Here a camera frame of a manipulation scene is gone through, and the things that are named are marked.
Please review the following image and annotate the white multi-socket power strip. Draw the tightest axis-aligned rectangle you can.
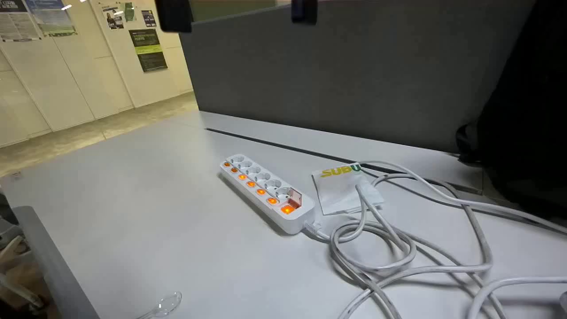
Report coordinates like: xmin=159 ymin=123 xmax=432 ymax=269
xmin=218 ymin=152 xmax=317 ymax=237

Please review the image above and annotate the small dark photo sheet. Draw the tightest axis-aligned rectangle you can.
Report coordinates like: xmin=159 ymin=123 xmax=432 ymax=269
xmin=140 ymin=7 xmax=159 ymax=30
xmin=103 ymin=3 xmax=126 ymax=31

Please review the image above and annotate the black green notice poster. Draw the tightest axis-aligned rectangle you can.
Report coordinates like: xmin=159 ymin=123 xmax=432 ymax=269
xmin=127 ymin=26 xmax=170 ymax=74

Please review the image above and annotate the small green sheet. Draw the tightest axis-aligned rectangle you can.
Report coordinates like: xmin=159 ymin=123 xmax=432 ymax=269
xmin=122 ymin=0 xmax=138 ymax=22

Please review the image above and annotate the grey partition panel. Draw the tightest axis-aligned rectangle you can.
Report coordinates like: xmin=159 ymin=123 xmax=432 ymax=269
xmin=179 ymin=0 xmax=537 ymax=155

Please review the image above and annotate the blue landscape poster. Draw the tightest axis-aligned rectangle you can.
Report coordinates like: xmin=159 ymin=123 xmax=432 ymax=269
xmin=25 ymin=0 xmax=78 ymax=38

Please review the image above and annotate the white text poster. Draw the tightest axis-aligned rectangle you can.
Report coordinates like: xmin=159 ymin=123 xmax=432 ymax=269
xmin=0 ymin=0 xmax=42 ymax=44

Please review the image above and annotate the white sachet yellow print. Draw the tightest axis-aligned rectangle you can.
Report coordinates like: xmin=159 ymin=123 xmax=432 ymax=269
xmin=310 ymin=161 xmax=386 ymax=217

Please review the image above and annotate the clear plastic spoon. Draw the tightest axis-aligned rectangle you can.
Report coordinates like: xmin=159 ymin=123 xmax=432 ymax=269
xmin=136 ymin=290 xmax=184 ymax=319

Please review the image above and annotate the white power cable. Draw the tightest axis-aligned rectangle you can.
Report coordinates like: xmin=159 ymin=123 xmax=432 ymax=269
xmin=303 ymin=157 xmax=567 ymax=319

